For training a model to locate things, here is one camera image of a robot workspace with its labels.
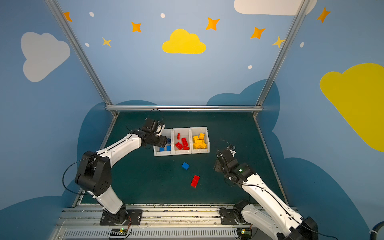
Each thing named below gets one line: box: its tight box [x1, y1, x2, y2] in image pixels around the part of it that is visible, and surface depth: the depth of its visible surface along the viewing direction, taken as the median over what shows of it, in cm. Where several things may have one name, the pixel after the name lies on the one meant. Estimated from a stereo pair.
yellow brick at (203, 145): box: [198, 142, 208, 149], surface depth 101 cm
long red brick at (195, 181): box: [190, 175, 201, 188], surface depth 87 cm
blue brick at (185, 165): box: [181, 162, 190, 170], surface depth 94 cm
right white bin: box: [190, 126, 210, 154], surface depth 102 cm
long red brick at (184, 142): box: [181, 137, 189, 147], surface depth 104 cm
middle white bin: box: [172, 128, 192, 156], surface depth 100 cm
